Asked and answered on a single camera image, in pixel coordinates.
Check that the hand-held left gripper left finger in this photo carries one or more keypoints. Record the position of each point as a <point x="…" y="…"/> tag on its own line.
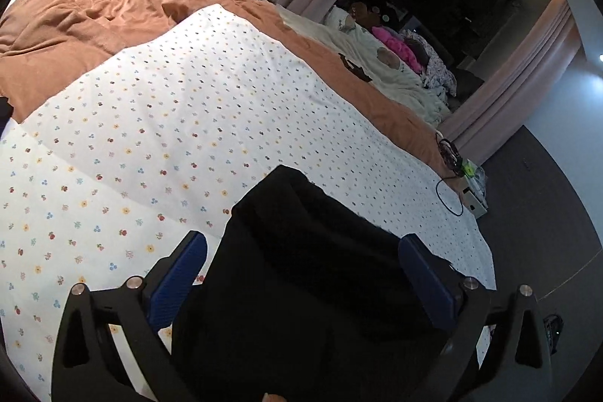
<point x="181" y="275"/>

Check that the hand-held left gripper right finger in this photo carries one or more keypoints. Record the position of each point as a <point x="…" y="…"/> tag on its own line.
<point x="426" y="284"/>

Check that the black button shirt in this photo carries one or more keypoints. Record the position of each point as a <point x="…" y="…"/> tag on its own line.
<point x="306" y="289"/>

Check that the white nightstand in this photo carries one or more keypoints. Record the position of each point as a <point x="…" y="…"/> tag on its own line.
<point x="473" y="202"/>

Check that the green small item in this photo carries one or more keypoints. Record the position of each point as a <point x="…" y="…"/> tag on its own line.
<point x="466" y="169"/>

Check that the white floral bedsheet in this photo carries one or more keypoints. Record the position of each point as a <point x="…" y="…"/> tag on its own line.
<point x="165" y="124"/>

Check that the small black device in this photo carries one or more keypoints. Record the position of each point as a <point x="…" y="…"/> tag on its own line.
<point x="355" y="70"/>

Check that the pink cloth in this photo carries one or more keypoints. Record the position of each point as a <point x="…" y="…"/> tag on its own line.
<point x="395" y="44"/>

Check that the brown quilt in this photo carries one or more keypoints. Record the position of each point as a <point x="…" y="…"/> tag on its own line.
<point x="117" y="6"/>

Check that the dark plush toy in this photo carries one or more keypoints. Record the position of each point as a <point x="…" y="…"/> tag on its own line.
<point x="362" y="11"/>

